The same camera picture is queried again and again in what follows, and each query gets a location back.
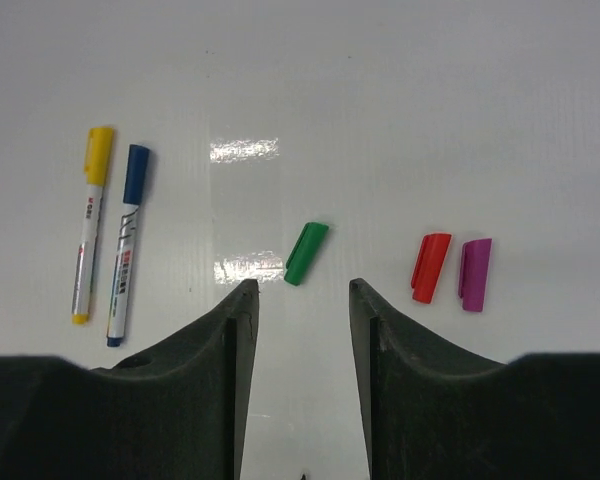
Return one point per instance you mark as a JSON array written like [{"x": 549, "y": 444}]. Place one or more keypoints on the green pen cap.
[{"x": 304, "y": 252}]

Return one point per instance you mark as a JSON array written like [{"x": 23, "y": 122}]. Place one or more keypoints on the blue pen cap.
[{"x": 137, "y": 165}]

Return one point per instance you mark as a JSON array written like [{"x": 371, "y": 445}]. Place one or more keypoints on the white pen yellow end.
[{"x": 82, "y": 291}]

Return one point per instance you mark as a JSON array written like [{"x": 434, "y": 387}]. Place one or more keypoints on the yellow pen cap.
[{"x": 97, "y": 156}]

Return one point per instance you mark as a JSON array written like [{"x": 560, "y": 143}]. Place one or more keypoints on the white pen blue end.
[{"x": 122, "y": 276}]

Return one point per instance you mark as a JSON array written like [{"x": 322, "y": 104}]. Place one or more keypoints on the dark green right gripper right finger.
[{"x": 433, "y": 410}]

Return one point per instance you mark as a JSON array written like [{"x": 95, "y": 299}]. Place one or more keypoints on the red pen cap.
[{"x": 428, "y": 266}]

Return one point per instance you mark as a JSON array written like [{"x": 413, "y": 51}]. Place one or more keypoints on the purple pen cap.
[{"x": 473, "y": 274}]

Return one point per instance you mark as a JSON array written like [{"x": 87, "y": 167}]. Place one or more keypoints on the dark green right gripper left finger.
[{"x": 176, "y": 410}]

